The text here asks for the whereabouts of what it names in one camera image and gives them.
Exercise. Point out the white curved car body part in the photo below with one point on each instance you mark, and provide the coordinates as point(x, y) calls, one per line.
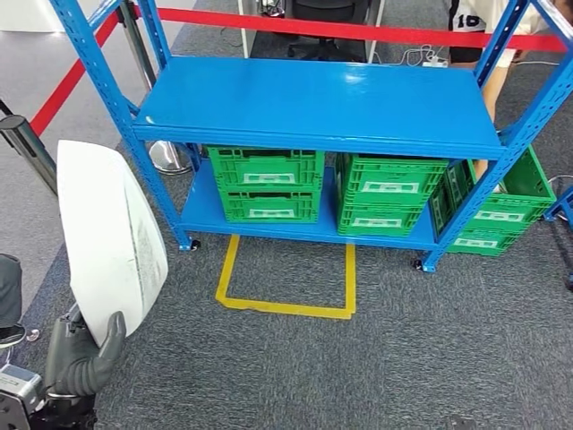
point(107, 237)

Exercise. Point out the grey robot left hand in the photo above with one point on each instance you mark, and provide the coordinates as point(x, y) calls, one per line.
point(76, 368)

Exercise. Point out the black office chair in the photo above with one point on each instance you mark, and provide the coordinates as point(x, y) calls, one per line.
point(324, 7)

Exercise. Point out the red barrier belt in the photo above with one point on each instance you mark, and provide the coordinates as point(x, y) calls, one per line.
point(58, 98)
point(358, 31)

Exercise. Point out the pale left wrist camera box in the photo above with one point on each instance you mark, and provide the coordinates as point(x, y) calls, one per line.
point(18, 386)

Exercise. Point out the yellow floor tape square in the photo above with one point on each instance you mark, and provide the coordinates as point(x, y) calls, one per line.
point(286, 305)

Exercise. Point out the person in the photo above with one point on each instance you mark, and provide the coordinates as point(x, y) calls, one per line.
point(465, 21)

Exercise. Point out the green plastic crate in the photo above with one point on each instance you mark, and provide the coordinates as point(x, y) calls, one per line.
point(376, 221)
point(474, 243)
point(268, 208)
point(389, 178)
point(528, 184)
point(266, 166)

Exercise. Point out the chrome stanchion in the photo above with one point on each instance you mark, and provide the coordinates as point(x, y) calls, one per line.
point(139, 53)
point(31, 157)

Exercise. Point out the white power strip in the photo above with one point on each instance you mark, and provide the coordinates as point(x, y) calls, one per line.
point(435, 61)

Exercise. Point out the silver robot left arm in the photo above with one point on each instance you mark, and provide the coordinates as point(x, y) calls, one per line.
point(67, 412)

